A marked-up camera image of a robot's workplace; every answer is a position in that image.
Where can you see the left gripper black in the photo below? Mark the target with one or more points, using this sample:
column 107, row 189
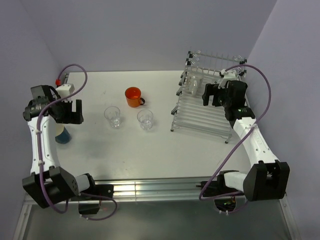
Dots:
column 72, row 117

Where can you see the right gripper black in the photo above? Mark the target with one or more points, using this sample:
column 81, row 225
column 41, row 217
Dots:
column 211, row 90

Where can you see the patterned white mug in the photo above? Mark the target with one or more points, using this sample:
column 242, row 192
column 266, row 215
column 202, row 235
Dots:
column 193, row 83

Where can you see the dark blue cup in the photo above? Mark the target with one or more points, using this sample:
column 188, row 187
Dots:
column 62, row 134

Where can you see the orange plastic mug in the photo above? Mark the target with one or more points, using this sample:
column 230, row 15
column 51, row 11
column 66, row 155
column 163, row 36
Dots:
column 133, row 97

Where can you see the light blue footed cup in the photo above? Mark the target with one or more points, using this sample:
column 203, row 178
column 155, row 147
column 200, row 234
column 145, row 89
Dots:
column 216, row 81

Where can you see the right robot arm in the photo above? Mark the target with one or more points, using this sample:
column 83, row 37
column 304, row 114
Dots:
column 268, row 177

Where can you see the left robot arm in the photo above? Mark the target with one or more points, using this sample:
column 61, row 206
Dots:
column 48, row 181

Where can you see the clear glass left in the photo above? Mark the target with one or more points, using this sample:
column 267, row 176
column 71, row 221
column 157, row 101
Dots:
column 113, row 116

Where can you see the clear glass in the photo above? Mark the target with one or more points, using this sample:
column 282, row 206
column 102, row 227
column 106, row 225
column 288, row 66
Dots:
column 145, row 118
column 113, row 116

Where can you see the clear glass right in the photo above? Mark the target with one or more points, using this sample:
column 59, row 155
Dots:
column 145, row 118

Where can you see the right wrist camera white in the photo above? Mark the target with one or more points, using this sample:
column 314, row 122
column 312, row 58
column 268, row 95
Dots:
column 226, row 75

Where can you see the metal wire dish rack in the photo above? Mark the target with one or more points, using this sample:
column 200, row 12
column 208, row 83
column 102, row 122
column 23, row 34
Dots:
column 189, row 112

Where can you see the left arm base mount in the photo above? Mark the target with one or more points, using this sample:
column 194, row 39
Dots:
column 95, row 207

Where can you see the aluminium mounting rail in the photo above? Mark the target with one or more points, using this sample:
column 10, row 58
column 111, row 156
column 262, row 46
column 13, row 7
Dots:
column 131, row 191

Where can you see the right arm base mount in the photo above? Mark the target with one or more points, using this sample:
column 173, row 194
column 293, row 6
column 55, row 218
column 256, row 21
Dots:
column 218, row 187

